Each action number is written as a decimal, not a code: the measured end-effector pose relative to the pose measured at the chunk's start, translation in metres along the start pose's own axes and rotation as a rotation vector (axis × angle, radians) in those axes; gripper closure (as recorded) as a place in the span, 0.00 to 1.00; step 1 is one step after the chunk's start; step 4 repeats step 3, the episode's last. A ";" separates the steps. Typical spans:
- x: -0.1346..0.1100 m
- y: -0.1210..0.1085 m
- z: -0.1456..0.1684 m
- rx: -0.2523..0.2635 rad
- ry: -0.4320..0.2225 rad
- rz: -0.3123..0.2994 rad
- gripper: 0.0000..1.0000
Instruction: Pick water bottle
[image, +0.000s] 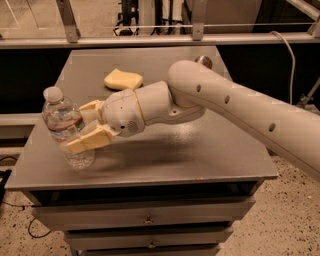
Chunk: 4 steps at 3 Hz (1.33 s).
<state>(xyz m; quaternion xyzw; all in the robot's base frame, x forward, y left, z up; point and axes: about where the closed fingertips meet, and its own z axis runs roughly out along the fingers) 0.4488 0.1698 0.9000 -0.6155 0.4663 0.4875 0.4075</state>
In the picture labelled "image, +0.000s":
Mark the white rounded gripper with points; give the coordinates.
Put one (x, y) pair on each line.
(122, 111)

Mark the clear plastic water bottle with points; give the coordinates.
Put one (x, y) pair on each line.
(63, 119)

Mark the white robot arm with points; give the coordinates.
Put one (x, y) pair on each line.
(191, 88)

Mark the yellow sponge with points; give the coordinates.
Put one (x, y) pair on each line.
(121, 80)

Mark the metal soda can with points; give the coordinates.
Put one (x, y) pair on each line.
(205, 61)

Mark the top cabinet drawer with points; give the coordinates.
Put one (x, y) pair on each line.
(143, 214)

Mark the cabinet drawer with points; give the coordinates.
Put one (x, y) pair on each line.
(143, 214)
(149, 239)

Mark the metal railing frame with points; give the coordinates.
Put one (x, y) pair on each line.
(27, 24)

